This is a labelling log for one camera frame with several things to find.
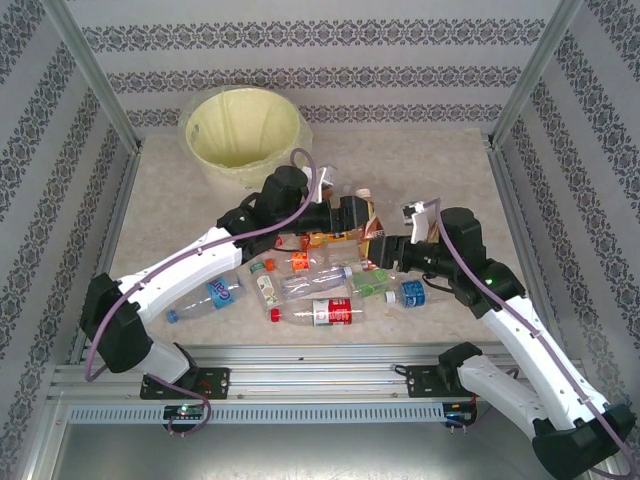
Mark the clear bottle large green label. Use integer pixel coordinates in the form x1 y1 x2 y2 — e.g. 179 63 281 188
349 267 401 299

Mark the orange juice bottle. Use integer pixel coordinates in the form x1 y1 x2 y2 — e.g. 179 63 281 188
298 230 351 250

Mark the clear bottle small green label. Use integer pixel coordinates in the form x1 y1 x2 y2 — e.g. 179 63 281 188
312 243 371 269

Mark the small clear bottle orange cap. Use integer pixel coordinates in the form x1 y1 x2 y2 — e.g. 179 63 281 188
263 251 312 275

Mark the crushed clear water bottle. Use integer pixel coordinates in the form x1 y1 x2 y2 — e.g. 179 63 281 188
279 265 355 302

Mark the small bottle green cap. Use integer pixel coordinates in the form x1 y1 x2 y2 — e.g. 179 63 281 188
248 260 286 308

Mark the large clear bottle blue label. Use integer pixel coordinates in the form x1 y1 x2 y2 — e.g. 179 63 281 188
166 273 247 325

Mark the yellow-lined waste bin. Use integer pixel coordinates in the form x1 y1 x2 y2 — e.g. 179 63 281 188
178 85 317 185

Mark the clear bottle red white label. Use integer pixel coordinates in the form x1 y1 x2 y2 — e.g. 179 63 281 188
270 297 366 328

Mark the grey metal base panel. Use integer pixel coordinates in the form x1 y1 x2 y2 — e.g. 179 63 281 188
49 422 551 480

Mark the aluminium side rail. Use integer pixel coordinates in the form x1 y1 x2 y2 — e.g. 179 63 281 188
487 142 586 361
67 147 144 366

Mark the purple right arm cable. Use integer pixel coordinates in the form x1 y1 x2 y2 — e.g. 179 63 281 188
422 198 632 476

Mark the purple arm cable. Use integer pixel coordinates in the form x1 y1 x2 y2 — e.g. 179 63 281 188
83 148 326 439
422 198 632 476

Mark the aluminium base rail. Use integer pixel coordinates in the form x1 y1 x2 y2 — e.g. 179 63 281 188
47 343 586 401

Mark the aluminium frame post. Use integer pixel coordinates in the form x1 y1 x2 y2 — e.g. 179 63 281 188
489 0 586 149
42 0 144 151

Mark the grey slotted cable duct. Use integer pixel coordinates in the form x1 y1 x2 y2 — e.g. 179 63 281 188
67 402 447 426

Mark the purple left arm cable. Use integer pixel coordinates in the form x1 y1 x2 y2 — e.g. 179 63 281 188
83 148 326 439

